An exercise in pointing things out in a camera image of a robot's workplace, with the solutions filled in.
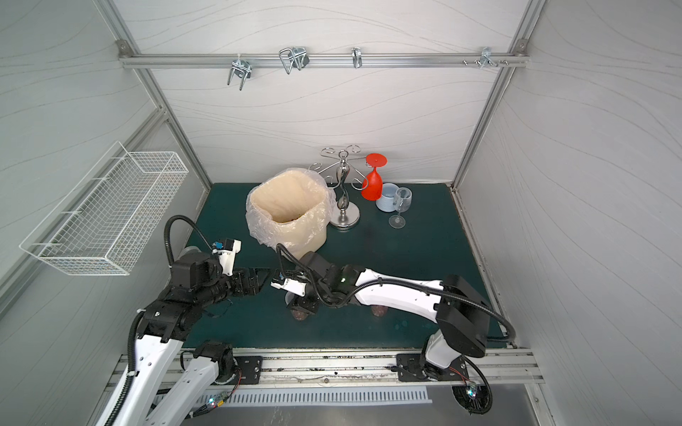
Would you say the jar with dried flowers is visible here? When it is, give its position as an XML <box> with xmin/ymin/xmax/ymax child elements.
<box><xmin>285</xmin><ymin>292</ymin><xmax>309</xmax><ymax>321</ymax></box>

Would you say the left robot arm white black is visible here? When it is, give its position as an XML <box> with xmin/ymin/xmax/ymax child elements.
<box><xmin>97</xmin><ymin>215</ymin><xmax>273</xmax><ymax>425</ymax></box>

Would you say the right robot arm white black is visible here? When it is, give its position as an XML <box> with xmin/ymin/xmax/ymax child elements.
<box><xmin>271</xmin><ymin>243</ymin><xmax>517</xmax><ymax>370</ymax></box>

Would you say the jar with flowers right side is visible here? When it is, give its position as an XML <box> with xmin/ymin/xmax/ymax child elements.
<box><xmin>370</xmin><ymin>305</ymin><xmax>389</xmax><ymax>318</ymax></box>

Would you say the cream trash bin with bag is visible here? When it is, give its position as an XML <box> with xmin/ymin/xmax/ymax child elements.
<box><xmin>245</xmin><ymin>168</ymin><xmax>335</xmax><ymax>258</ymax></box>

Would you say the chrome glass holder stand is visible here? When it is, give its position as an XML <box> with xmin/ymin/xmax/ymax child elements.
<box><xmin>308</xmin><ymin>145</ymin><xmax>365</xmax><ymax>232</ymax></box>

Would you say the white vent strip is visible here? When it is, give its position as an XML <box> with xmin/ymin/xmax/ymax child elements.
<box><xmin>221</xmin><ymin>386</ymin><xmax>433</xmax><ymax>408</ymax></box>

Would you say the red plastic wine glass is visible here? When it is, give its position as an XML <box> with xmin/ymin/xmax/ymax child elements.
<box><xmin>362</xmin><ymin>153</ymin><xmax>388</xmax><ymax>202</ymax></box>

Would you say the clear wine glass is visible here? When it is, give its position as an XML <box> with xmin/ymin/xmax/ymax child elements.
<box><xmin>389</xmin><ymin>187</ymin><xmax>412</xmax><ymax>229</ymax></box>

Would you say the metal hook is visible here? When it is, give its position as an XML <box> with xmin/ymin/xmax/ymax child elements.
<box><xmin>278</xmin><ymin>46</ymin><xmax>310</xmax><ymax>75</ymax></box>
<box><xmin>351</xmin><ymin>47</ymin><xmax>362</xmax><ymax>69</ymax></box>
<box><xmin>227</xmin><ymin>57</ymin><xmax>252</xmax><ymax>91</ymax></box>

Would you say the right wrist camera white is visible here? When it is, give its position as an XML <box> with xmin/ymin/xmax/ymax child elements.
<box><xmin>271</xmin><ymin>276</ymin><xmax>307</xmax><ymax>297</ymax></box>

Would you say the white wire basket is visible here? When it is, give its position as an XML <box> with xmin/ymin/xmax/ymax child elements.
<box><xmin>19</xmin><ymin>142</ymin><xmax>188</xmax><ymax>276</ymax></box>

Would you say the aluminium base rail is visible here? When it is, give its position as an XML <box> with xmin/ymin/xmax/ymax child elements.
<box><xmin>105</xmin><ymin>348</ymin><xmax>545</xmax><ymax>387</ymax></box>

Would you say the aluminium top rail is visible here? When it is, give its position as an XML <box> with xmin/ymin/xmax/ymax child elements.
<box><xmin>119</xmin><ymin>51</ymin><xmax>530</xmax><ymax>69</ymax></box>

